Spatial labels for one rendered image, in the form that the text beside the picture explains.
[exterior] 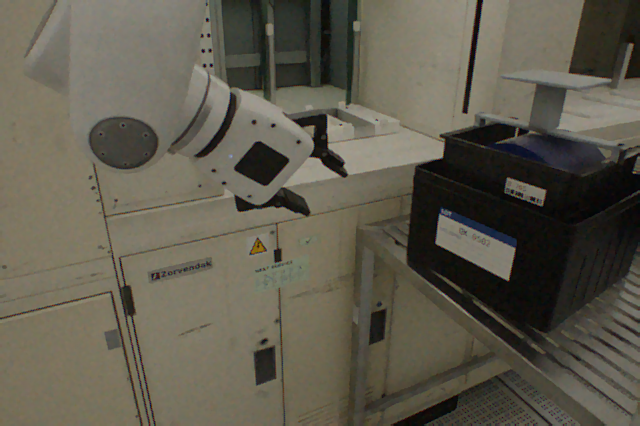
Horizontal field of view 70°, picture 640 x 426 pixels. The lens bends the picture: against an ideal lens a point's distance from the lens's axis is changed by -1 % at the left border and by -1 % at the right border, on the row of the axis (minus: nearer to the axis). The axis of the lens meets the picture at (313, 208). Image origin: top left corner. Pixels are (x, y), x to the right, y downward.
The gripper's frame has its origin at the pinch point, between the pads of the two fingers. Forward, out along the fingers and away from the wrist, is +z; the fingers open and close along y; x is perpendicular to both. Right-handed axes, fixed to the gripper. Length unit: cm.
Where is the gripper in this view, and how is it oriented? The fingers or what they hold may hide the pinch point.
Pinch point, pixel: (315, 183)
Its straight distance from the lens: 56.3
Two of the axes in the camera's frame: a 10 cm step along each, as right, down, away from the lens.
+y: 6.6, -6.7, -3.4
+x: -2.9, -6.4, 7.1
